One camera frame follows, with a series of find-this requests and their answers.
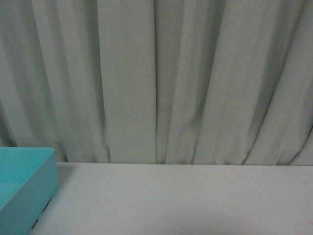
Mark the turquoise plastic storage box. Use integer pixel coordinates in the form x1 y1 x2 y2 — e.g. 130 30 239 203
0 147 58 235

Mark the grey pleated curtain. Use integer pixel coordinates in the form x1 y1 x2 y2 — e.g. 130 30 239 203
0 0 313 165

